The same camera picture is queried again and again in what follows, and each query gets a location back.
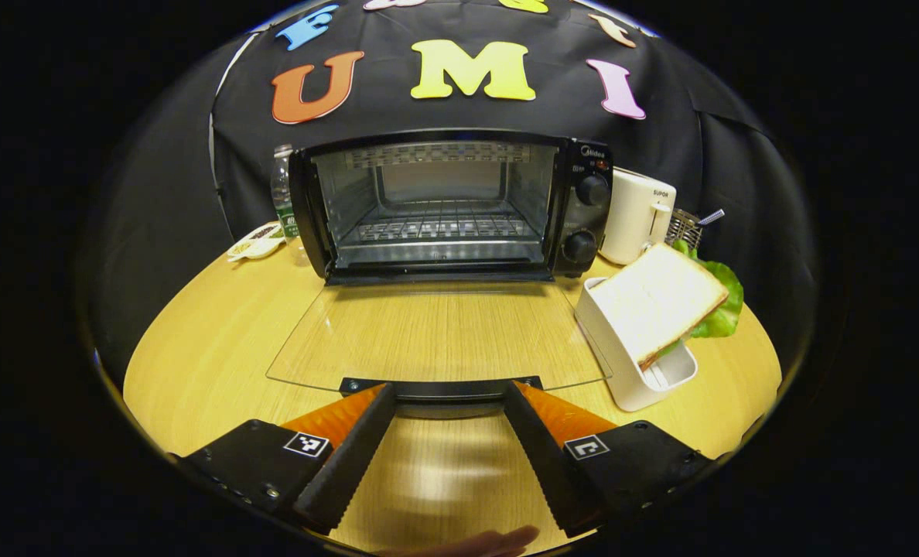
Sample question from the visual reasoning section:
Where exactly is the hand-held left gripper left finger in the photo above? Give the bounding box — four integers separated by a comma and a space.
173, 382, 397, 535

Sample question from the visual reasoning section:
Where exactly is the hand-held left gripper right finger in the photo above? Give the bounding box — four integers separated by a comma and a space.
504, 380, 716, 538

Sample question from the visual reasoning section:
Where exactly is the toast and lettuce sandwich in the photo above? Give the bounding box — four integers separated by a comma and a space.
589, 240, 745, 372

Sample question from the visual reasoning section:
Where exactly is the black electric oven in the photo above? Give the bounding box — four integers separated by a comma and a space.
265, 128, 615, 420

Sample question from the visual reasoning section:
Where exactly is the white rectangular tray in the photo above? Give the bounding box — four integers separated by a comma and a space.
574, 277, 699, 412

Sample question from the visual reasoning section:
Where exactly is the small white snack dish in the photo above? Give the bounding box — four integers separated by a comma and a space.
226, 221, 286, 261

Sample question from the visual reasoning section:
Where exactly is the white toaster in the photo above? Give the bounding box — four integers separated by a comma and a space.
599, 167, 677, 266

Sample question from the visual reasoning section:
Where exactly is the clear plastic water bottle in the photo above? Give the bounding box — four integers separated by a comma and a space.
271, 144, 299, 241

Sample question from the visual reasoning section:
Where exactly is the black backdrop cloth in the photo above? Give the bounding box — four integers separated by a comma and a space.
88, 0, 820, 388

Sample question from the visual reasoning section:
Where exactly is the wire mesh basket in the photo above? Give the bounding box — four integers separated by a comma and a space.
664, 207, 704, 250

